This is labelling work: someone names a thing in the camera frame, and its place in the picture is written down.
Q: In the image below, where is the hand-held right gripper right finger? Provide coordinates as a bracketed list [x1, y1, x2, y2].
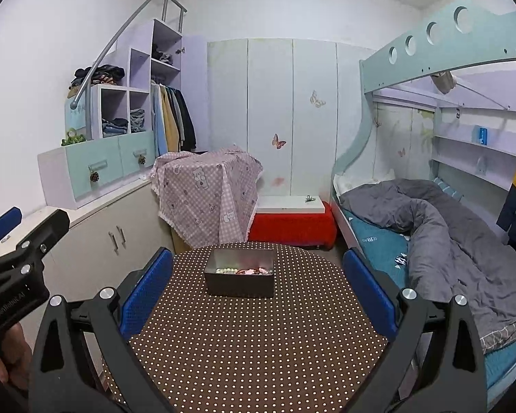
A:
[342, 247, 488, 413]

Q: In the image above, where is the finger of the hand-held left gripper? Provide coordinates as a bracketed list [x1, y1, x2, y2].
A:
[0, 206, 23, 263]
[0, 209, 71, 282]

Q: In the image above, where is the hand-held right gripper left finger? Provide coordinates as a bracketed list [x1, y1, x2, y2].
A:
[28, 247, 175, 413]

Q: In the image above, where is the rectangular metal tin box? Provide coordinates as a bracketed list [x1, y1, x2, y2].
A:
[204, 248, 275, 297]

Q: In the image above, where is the person's left hand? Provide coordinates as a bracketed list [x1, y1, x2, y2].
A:
[0, 322, 33, 391]

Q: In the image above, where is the beige low cabinet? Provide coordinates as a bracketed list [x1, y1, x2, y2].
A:
[9, 176, 177, 353]

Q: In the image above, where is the teal bedsheet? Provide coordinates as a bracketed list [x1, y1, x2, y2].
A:
[342, 209, 516, 390]

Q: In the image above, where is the cardboard box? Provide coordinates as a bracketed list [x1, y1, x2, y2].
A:
[170, 223, 198, 254]

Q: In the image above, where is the large teal drawer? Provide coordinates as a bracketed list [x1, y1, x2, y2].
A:
[66, 140, 123, 203]

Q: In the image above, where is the red bench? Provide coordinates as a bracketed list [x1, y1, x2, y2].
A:
[247, 201, 337, 250]

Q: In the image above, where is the grey duvet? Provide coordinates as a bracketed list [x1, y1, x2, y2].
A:
[340, 178, 516, 349]

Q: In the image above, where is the green plant ornament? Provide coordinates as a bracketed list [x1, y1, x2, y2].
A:
[61, 128, 87, 147]

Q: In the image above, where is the pink checked bear cloth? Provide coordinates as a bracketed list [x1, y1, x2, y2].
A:
[150, 146, 264, 246]

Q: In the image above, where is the white board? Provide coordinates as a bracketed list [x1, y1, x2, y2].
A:
[256, 195, 327, 214]

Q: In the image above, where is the brown polka dot tablecloth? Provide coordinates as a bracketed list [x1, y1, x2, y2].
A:
[101, 242, 392, 413]

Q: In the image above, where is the pale blue board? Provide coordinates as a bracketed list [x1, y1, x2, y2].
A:
[64, 99, 91, 138]

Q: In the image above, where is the small teal drawer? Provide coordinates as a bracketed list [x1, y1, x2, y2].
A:
[118, 131, 158, 177]

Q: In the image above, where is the light blue hanging shirt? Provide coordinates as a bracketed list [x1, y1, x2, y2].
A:
[151, 86, 168, 156]

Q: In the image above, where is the tan hanging coat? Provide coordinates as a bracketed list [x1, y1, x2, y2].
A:
[160, 87, 181, 153]

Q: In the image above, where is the black hanging jacket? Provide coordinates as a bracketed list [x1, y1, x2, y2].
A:
[172, 88, 197, 150]

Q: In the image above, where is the pile of dark clothes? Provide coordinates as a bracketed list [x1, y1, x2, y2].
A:
[71, 64, 125, 87]

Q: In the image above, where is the lavender stair shelf unit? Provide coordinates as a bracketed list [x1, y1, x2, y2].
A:
[38, 18, 208, 211]

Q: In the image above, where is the grey metal handrail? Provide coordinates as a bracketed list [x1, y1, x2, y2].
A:
[70, 0, 187, 109]

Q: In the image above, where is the white wardrobe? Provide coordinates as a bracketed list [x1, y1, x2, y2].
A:
[206, 38, 377, 201]

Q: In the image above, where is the grey hanging cloth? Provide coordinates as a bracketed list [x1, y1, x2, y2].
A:
[430, 71, 457, 95]

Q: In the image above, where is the pale green bunk bed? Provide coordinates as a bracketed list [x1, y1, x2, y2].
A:
[330, 0, 516, 409]

